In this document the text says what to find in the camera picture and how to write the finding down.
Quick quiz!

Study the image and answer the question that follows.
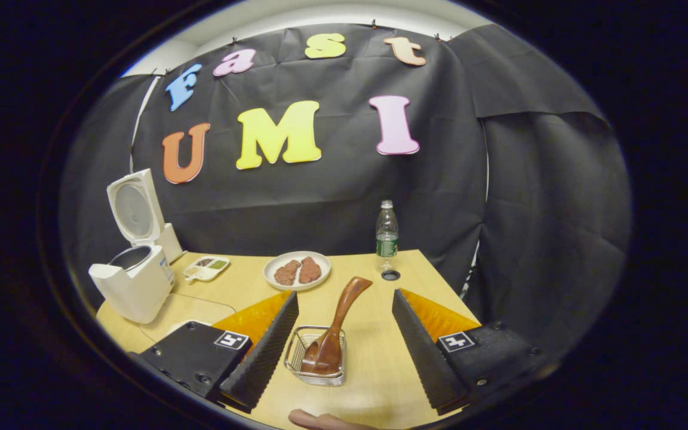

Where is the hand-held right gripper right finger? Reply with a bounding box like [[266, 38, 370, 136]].
[[392, 288, 545, 416]]

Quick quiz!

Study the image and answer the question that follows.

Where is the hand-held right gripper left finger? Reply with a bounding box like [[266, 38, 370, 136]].
[[135, 291, 300, 413]]

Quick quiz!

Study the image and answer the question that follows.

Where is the metal wire chopstick holder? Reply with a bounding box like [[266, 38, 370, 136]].
[[284, 325, 348, 387]]

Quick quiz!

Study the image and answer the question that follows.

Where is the brown wooden spoon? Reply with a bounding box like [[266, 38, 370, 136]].
[[301, 277, 373, 375]]

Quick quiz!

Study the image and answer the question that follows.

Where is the white rice cooker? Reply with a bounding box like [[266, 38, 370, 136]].
[[88, 168, 176, 324]]

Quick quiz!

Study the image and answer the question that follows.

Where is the white round plate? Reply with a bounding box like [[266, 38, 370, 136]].
[[263, 251, 331, 291]]

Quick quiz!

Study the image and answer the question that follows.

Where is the brown meat piece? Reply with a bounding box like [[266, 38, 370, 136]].
[[274, 260, 302, 286], [299, 257, 323, 284]]

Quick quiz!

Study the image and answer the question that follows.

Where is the white divided seasoning tray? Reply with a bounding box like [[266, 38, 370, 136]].
[[183, 256, 231, 282]]

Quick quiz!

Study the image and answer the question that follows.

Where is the clear plastic water bottle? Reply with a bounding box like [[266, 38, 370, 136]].
[[376, 200, 400, 272]]

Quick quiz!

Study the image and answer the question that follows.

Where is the black backdrop cloth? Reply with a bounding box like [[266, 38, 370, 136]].
[[60, 24, 631, 359]]

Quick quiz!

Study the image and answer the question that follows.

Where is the thin rice cooker cord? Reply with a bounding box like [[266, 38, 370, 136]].
[[139, 293, 237, 342]]

